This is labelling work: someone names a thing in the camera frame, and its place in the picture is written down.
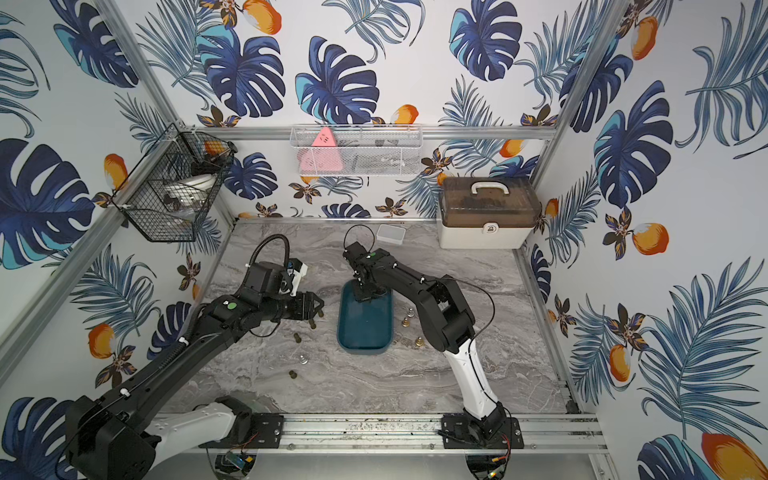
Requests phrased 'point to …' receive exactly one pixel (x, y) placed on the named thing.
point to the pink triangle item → (322, 156)
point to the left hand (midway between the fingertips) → (315, 298)
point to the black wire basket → (171, 192)
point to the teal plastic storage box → (366, 327)
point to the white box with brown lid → (488, 213)
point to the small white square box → (390, 233)
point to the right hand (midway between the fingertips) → (367, 294)
